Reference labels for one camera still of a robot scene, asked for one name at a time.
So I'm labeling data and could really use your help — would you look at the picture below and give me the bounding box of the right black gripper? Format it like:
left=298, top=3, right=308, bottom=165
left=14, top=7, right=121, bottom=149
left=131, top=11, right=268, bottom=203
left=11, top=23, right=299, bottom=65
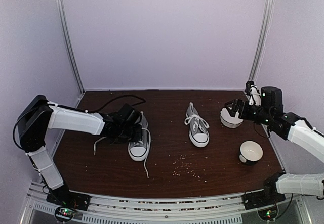
left=224, top=99, right=272, bottom=126

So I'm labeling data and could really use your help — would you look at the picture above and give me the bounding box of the grey sneaker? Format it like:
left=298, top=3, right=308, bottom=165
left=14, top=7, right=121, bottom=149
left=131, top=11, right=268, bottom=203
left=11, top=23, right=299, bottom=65
left=93, top=111, right=151, bottom=178
left=184, top=102, right=210, bottom=148

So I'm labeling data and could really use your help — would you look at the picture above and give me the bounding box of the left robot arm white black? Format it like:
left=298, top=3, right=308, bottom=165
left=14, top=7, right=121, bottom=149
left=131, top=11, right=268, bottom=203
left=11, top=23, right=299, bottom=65
left=12, top=95, right=150, bottom=206

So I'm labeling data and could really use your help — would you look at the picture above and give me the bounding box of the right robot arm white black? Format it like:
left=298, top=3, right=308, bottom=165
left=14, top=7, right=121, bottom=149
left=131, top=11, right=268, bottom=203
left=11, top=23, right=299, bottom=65
left=224, top=81, right=323, bottom=205

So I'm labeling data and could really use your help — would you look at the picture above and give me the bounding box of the white fluted ceramic bowl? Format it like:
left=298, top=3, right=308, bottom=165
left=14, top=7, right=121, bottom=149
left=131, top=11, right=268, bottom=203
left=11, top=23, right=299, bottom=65
left=220, top=108, right=244, bottom=128

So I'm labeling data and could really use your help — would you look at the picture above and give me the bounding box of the black and white bowl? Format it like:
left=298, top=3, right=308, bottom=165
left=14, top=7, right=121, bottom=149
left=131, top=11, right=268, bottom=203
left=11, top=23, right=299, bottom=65
left=239, top=141, right=263, bottom=166

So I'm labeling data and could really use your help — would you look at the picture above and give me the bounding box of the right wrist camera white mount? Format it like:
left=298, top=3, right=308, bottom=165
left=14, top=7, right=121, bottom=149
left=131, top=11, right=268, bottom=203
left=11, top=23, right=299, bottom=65
left=246, top=81, right=261, bottom=106

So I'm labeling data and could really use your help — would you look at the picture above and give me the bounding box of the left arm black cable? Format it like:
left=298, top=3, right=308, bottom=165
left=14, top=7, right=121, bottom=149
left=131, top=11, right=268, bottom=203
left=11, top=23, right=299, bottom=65
left=97, top=95, right=146, bottom=113

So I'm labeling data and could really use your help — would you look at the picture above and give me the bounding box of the front aluminium rail frame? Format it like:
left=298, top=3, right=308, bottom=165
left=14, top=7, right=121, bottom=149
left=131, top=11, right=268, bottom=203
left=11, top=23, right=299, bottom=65
left=21, top=180, right=311, bottom=224

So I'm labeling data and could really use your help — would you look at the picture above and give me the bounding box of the right aluminium frame post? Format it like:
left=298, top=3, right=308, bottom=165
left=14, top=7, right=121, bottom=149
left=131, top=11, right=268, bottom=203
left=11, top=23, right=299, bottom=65
left=248, top=0, right=275, bottom=82

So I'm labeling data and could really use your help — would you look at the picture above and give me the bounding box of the aluminium frame post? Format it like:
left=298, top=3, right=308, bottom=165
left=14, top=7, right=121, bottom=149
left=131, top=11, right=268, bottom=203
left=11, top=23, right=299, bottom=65
left=248, top=0, right=275, bottom=82
left=56, top=0, right=85, bottom=95

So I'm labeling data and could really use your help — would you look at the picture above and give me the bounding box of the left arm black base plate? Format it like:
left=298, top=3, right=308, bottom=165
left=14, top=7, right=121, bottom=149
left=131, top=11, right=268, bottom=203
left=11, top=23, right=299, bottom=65
left=46, top=190, right=91, bottom=211

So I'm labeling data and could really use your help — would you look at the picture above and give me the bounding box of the left aluminium frame post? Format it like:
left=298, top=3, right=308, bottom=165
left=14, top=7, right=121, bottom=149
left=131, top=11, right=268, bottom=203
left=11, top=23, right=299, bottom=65
left=56, top=0, right=85, bottom=95

